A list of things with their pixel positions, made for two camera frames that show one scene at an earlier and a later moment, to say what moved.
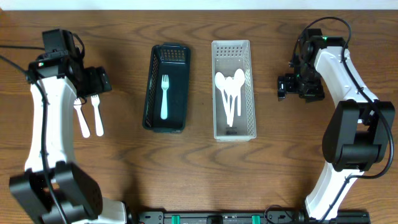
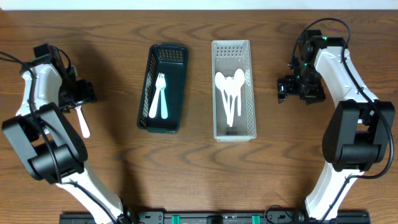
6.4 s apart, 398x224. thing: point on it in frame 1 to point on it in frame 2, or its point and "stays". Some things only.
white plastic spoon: [229, 86] stays
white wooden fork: [86, 132] stays
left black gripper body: [94, 81] to [82, 97]
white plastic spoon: [219, 81] stays
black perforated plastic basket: [173, 59] stays
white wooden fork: [96, 100] to [160, 84]
